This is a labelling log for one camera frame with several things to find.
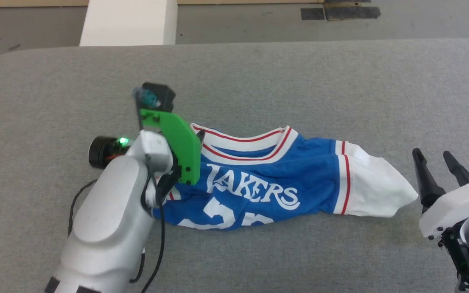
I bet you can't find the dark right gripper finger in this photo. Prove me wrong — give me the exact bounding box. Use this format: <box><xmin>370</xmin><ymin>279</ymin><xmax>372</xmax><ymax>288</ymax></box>
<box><xmin>443</xmin><ymin>151</ymin><xmax>469</xmax><ymax>188</ymax></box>
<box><xmin>412</xmin><ymin>148</ymin><xmax>446</xmax><ymax>208</ymax></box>

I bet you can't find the white square pillar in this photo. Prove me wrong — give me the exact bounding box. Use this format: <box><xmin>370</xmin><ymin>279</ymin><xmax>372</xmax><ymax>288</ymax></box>
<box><xmin>79</xmin><ymin>0</ymin><xmax>178</xmax><ymax>46</ymax></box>

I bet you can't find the dark floor plate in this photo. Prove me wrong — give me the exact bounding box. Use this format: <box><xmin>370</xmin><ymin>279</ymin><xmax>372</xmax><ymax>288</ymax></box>
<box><xmin>324</xmin><ymin>1</ymin><xmax>381</xmax><ymax>21</ymax></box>

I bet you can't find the blue Lakers jersey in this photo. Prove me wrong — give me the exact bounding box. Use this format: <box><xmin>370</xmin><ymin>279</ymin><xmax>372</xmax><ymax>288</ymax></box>
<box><xmin>152</xmin><ymin>123</ymin><xmax>419</xmax><ymax>232</ymax></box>

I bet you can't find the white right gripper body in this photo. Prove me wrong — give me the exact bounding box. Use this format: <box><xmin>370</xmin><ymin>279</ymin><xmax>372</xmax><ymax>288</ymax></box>
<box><xmin>419</xmin><ymin>183</ymin><xmax>469</xmax><ymax>241</ymax></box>

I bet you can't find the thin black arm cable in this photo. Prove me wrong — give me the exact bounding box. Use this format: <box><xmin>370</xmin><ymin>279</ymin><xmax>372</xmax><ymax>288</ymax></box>
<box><xmin>68</xmin><ymin>179</ymin><xmax>98</xmax><ymax>237</ymax></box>
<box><xmin>130</xmin><ymin>173</ymin><xmax>167</xmax><ymax>293</ymax></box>

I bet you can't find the green white left gripper body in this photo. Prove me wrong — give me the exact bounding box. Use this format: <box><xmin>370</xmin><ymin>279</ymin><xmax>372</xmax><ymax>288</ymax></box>
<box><xmin>131</xmin><ymin>109</ymin><xmax>201</xmax><ymax>186</ymax></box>

